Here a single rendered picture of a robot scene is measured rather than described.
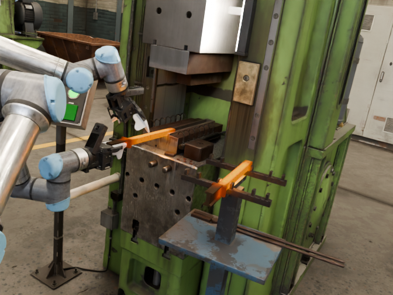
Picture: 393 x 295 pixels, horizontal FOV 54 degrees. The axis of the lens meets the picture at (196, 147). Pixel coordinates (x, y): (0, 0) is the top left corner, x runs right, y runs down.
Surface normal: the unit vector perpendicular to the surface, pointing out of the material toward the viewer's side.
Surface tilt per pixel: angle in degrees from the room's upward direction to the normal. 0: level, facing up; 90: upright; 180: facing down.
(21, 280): 0
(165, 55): 90
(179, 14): 90
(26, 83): 40
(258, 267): 0
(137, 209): 90
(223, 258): 0
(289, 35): 90
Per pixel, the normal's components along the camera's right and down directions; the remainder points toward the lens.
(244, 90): -0.52, 0.19
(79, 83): 0.24, 0.33
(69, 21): 0.80, 0.29
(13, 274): 0.14, -0.94
